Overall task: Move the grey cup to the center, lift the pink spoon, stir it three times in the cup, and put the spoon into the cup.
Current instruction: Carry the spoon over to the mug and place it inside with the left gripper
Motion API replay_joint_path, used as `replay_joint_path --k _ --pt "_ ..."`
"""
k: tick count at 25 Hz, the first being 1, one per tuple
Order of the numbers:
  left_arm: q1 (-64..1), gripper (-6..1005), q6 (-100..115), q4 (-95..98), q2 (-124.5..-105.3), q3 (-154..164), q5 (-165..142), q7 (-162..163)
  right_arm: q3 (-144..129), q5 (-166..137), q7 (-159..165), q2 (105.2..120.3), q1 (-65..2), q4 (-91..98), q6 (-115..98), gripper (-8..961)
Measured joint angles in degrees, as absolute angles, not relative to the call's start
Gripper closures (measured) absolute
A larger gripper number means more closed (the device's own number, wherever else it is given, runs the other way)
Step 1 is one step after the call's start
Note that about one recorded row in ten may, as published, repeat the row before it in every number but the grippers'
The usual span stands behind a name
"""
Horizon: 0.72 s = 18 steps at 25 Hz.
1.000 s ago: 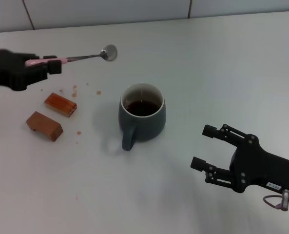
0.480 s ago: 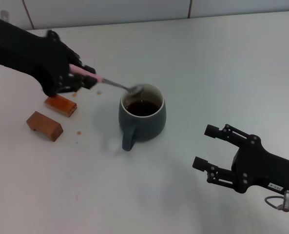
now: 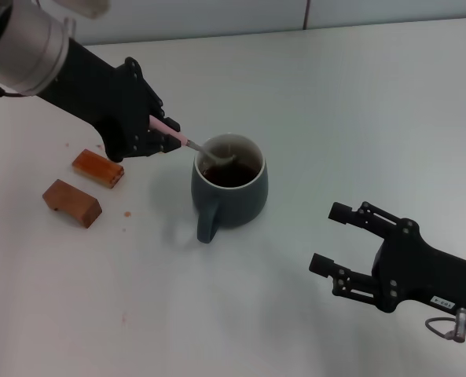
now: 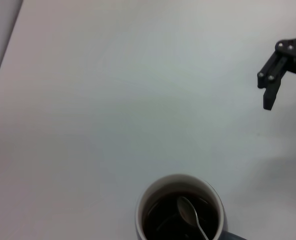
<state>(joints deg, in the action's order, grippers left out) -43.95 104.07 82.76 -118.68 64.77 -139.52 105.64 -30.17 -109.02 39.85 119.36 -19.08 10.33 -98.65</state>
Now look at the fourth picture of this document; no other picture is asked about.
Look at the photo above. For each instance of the grey ceramic cup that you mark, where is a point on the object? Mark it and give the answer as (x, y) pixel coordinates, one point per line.
(142, 200)

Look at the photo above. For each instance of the dark coffee liquid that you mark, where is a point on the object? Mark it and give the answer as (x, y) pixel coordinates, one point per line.
(162, 215)

